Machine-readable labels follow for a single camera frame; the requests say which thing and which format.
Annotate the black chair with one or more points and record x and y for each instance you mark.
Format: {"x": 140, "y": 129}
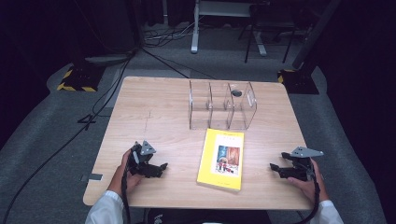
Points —
{"x": 267, "y": 25}

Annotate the white desk frame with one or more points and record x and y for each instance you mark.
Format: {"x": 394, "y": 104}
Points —
{"x": 195, "y": 37}

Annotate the person's right hand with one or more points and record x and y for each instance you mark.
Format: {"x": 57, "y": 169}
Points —
{"x": 316, "y": 189}

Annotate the grey tape strip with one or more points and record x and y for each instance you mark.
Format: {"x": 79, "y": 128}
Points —
{"x": 93, "y": 177}

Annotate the grey metal stand pole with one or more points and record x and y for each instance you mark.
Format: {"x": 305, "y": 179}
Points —
{"x": 314, "y": 34}

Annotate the clear acrylic book holder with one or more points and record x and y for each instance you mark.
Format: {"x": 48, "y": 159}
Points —
{"x": 218, "y": 119}

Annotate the yellow black striped stand base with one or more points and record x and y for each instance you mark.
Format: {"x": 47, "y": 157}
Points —
{"x": 79, "y": 77}
{"x": 300, "y": 82}

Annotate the yellow book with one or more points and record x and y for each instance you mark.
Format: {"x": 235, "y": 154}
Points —
{"x": 211, "y": 165}

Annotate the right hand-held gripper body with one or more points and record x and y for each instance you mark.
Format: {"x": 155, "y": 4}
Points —
{"x": 303, "y": 171}

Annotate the person's dark clothing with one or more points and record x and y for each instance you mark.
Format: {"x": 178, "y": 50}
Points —
{"x": 205, "y": 217}

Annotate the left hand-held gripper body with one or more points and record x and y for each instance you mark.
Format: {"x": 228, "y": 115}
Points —
{"x": 138, "y": 161}

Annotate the person's left hand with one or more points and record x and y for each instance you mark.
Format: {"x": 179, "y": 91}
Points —
{"x": 120, "y": 182}

